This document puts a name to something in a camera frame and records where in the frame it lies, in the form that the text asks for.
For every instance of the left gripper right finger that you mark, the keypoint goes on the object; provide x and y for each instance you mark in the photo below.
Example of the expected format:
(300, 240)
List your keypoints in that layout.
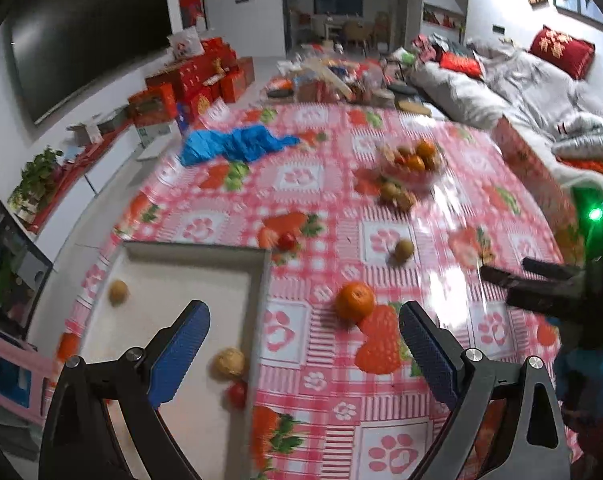
(530, 440)

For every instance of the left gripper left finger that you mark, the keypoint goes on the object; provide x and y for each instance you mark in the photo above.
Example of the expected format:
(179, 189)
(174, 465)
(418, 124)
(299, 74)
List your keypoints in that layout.
(79, 439)

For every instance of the brown kiwi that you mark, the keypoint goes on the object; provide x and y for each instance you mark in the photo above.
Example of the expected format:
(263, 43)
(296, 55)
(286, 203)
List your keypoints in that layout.
(118, 293)

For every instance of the red cherry tomato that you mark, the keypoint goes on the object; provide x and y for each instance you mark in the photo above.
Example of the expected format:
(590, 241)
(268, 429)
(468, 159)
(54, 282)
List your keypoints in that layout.
(287, 242)
(237, 395)

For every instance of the wrinkled walnut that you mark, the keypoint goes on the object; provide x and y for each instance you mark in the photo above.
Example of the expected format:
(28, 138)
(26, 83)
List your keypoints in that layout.
(230, 362)

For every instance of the brown kiwi mid table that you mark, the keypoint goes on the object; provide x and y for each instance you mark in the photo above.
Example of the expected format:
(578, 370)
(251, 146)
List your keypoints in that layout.
(404, 250)

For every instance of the orange mandarin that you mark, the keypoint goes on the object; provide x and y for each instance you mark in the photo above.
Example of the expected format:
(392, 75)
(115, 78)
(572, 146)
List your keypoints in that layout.
(354, 302)

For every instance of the pink plastic stool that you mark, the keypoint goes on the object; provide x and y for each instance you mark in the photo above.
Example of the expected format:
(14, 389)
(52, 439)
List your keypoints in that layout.
(24, 377)

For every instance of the white rectangular tray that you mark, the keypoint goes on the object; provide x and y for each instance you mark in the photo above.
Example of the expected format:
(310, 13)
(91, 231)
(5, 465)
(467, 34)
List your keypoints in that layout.
(176, 306)

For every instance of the grey white bedding sofa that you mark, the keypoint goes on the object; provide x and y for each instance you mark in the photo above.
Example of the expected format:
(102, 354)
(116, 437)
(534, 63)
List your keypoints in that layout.
(537, 98)

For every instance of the walnut beside bowl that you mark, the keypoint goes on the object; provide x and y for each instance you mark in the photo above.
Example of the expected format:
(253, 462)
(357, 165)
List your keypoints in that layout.
(405, 200)

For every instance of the white tv cabinet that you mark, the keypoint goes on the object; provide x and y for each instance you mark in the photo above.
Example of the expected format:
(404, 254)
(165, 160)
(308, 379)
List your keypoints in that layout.
(89, 174)

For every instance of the orange in bowl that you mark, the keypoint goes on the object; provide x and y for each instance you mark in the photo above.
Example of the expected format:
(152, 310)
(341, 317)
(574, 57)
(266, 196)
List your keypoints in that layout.
(425, 149)

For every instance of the kiwi beside bowl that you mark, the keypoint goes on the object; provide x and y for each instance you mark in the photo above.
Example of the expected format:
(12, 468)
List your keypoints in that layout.
(389, 192)

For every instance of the glass fruit bowl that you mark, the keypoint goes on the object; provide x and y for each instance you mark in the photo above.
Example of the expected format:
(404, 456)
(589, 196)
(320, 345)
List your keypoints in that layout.
(398, 163)

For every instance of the pink strawberry tablecloth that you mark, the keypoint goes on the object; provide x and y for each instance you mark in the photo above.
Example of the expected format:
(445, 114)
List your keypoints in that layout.
(304, 258)

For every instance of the red embroidered cushion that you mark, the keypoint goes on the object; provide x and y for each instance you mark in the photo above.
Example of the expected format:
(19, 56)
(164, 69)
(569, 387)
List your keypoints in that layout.
(572, 55)

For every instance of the green potted plant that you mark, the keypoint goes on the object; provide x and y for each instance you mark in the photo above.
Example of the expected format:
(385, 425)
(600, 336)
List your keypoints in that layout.
(39, 180)

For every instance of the red cherry tomato on table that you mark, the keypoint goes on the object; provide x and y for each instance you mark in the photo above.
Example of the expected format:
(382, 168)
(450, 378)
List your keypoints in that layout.
(287, 242)

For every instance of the blue plastic gloves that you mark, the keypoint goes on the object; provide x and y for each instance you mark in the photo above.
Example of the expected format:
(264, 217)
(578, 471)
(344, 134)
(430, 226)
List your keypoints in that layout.
(246, 144)

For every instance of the red gift boxes stack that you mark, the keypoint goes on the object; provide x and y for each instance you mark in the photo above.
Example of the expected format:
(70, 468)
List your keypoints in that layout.
(185, 89)

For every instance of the black television screen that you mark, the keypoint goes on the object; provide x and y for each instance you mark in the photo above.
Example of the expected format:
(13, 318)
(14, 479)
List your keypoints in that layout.
(61, 46)

